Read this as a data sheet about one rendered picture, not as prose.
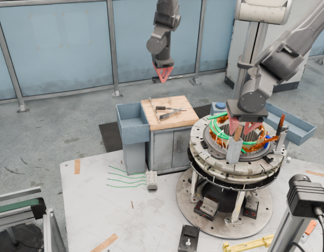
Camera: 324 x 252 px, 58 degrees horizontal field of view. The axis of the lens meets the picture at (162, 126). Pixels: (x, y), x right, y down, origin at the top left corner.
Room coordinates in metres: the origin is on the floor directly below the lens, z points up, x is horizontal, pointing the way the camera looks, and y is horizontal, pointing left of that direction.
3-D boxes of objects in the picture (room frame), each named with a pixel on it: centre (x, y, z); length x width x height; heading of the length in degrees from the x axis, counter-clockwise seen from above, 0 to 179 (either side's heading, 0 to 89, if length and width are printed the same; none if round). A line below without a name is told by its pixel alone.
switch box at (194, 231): (0.57, -0.11, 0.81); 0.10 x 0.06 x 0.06; 168
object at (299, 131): (0.97, -0.48, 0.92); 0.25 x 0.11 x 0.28; 40
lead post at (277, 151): (0.71, -0.38, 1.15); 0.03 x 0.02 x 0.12; 97
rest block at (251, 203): (0.72, -0.36, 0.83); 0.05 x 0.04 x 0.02; 159
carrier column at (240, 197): (0.66, -0.28, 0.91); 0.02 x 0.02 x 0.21
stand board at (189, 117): (1.00, -0.03, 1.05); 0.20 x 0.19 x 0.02; 106
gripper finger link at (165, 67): (1.03, 0.00, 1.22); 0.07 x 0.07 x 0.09; 17
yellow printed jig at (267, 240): (0.57, -0.34, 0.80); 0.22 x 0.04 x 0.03; 104
